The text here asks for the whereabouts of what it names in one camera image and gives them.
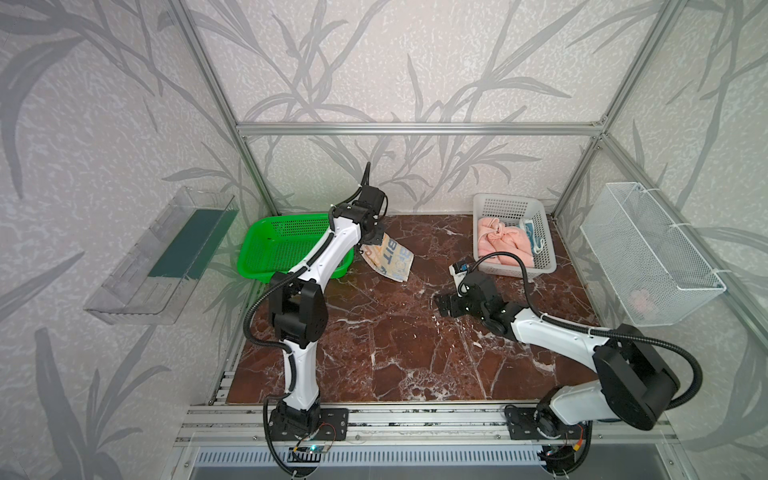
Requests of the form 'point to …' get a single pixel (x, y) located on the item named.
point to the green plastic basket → (268, 245)
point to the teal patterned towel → (537, 243)
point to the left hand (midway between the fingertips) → (373, 226)
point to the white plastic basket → (515, 208)
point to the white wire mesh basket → (656, 271)
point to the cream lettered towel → (390, 258)
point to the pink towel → (494, 236)
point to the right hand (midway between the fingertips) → (447, 285)
